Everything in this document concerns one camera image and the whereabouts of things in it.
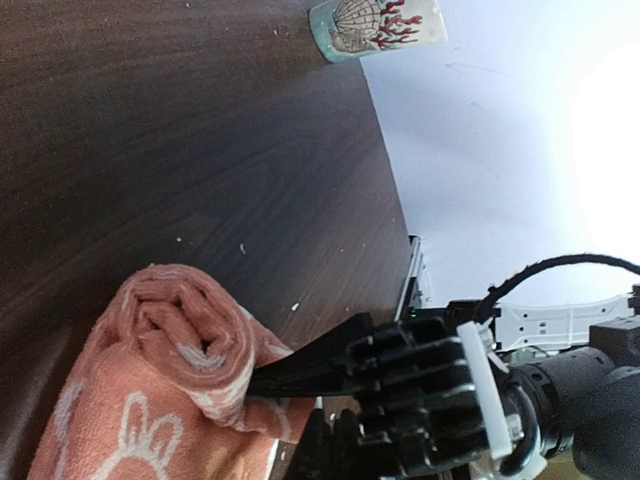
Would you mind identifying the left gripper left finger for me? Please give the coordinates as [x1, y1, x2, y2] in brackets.
[283, 409, 333, 480]

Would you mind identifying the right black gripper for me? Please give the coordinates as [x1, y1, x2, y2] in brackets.
[247, 313, 488, 478]

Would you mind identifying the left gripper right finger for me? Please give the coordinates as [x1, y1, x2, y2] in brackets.
[332, 409, 400, 480]

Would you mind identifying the orange bunny towel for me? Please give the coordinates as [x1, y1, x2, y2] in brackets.
[29, 264, 314, 479]

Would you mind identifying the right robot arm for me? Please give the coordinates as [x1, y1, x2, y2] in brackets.
[248, 294, 639, 479]

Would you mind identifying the beige mug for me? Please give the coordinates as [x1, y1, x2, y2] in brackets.
[308, 0, 448, 63]

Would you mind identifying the aluminium front rail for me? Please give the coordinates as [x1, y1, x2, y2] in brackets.
[394, 235, 431, 321]

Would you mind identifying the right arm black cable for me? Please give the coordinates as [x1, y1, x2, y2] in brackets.
[474, 253, 640, 331]

